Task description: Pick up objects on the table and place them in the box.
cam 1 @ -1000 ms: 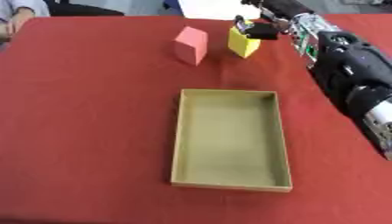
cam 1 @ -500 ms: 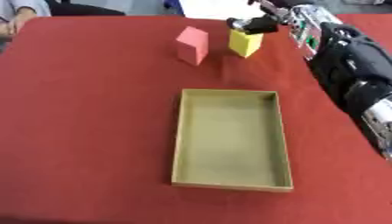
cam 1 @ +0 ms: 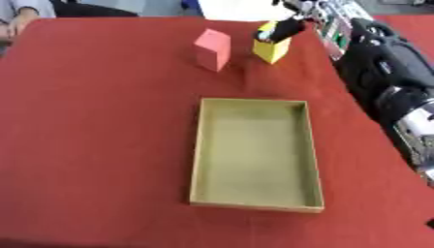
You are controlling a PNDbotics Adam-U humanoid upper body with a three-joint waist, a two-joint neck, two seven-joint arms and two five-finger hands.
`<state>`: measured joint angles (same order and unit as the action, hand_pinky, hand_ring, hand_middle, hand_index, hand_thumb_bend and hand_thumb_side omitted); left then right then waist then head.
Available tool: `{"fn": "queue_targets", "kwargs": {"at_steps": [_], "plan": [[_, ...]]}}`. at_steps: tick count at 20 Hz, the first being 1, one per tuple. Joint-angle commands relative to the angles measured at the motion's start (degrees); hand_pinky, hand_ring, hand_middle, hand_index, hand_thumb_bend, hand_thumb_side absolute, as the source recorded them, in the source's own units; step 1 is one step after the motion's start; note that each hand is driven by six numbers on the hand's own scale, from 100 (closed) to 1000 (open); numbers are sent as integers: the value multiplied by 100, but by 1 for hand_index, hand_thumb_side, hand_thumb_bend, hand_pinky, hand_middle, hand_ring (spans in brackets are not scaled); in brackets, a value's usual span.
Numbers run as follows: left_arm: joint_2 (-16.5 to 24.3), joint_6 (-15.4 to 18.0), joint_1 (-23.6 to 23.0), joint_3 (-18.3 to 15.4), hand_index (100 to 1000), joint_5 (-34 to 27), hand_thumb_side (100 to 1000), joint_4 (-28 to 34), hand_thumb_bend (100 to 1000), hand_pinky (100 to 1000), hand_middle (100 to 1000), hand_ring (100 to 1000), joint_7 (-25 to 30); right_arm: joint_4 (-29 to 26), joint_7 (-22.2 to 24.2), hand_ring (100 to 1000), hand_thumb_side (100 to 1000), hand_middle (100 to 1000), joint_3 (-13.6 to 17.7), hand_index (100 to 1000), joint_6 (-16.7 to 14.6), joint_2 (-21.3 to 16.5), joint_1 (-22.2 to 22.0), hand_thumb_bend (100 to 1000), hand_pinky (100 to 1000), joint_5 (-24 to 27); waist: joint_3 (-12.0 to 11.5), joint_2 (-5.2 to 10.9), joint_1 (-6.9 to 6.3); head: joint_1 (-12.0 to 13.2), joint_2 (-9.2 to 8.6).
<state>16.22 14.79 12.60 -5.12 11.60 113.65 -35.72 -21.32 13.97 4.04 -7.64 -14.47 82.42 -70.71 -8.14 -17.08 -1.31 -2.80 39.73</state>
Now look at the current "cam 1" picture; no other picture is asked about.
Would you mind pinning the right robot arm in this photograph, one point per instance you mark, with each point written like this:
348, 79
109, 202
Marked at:
384, 68

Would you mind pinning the person's forearm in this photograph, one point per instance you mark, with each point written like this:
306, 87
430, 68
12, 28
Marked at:
31, 5

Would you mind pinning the person's hand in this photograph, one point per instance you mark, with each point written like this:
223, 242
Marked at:
21, 21

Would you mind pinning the black chair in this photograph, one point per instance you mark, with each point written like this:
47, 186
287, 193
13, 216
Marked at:
93, 10

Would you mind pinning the yellow block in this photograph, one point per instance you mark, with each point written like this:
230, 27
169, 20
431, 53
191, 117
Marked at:
272, 51

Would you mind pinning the pink block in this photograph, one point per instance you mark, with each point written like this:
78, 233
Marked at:
213, 51

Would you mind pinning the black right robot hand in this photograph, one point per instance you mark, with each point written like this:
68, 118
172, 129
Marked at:
285, 29

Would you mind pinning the white board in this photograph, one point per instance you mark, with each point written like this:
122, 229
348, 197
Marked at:
243, 9

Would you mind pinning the tan cardboard box green inside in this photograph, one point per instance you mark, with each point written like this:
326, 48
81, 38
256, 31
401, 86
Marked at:
254, 155

